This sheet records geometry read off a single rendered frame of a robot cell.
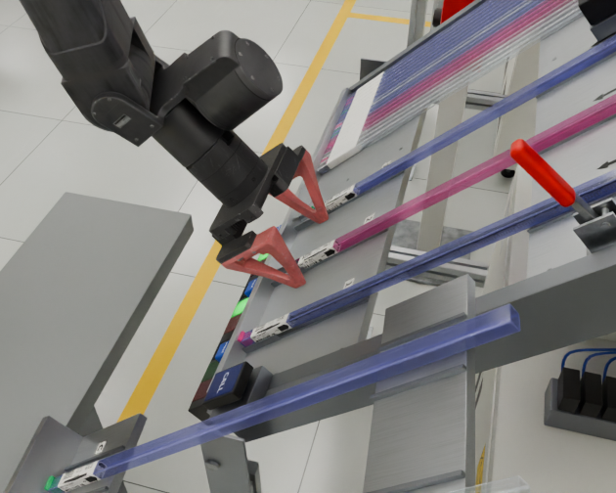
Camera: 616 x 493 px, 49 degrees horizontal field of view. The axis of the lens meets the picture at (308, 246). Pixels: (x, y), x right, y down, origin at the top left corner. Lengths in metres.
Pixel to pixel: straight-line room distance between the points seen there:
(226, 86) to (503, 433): 0.55
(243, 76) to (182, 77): 0.06
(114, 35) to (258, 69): 0.12
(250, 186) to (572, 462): 0.51
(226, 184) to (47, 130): 1.99
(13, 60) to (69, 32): 2.55
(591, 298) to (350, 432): 1.12
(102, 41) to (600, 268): 0.40
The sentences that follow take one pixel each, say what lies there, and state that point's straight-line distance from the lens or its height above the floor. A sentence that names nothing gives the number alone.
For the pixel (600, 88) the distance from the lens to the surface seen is 0.73.
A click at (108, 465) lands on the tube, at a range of 0.67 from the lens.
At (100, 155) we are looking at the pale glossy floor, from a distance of 2.42.
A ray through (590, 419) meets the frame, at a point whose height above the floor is 0.65.
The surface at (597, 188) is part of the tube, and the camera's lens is 0.58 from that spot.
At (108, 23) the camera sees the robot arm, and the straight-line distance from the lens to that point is 0.56.
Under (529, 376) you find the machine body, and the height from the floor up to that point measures 0.62.
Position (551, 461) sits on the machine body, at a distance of 0.90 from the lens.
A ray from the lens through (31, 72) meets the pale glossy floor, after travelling 2.99.
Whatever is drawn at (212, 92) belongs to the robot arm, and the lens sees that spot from 0.59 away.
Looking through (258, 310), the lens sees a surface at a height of 0.73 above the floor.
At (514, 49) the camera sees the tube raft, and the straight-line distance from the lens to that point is 0.91.
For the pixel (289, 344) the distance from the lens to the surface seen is 0.75.
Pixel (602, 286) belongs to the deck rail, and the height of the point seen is 1.01.
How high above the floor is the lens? 1.37
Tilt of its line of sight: 44 degrees down
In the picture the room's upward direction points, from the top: straight up
